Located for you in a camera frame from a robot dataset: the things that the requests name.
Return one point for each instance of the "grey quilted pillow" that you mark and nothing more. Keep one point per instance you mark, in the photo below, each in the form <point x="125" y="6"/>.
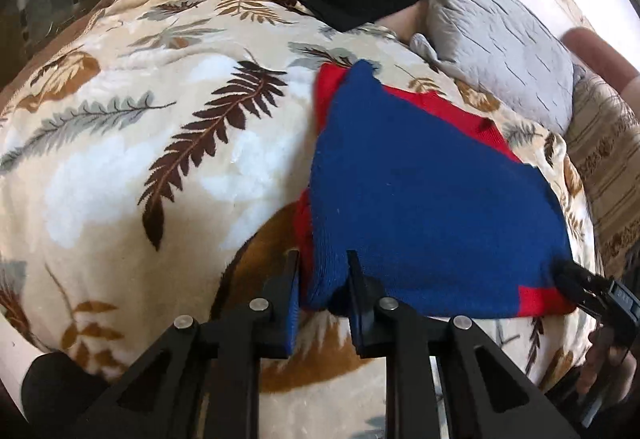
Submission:
<point x="500" y="49"/>

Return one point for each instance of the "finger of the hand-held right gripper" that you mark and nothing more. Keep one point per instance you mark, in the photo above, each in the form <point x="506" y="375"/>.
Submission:
<point x="587" y="308"/>
<point x="575" y="275"/>

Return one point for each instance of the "leaf print blanket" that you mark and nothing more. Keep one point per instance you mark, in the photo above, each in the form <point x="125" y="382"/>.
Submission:
<point x="150" y="119"/>

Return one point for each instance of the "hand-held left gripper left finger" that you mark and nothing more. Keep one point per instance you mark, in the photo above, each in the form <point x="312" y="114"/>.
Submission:
<point x="294" y="329"/>

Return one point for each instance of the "brown sofa armrest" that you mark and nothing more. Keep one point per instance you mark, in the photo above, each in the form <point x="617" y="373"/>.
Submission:
<point x="600" y="54"/>

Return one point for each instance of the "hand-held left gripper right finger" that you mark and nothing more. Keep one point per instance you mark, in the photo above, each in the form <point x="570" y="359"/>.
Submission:
<point x="356" y="319"/>

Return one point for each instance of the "red and blue knit sweater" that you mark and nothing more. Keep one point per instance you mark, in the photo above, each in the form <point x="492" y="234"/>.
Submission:
<point x="425" y="199"/>

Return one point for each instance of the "person's right hand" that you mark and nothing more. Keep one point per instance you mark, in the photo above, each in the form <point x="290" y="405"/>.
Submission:
<point x="597" y="361"/>

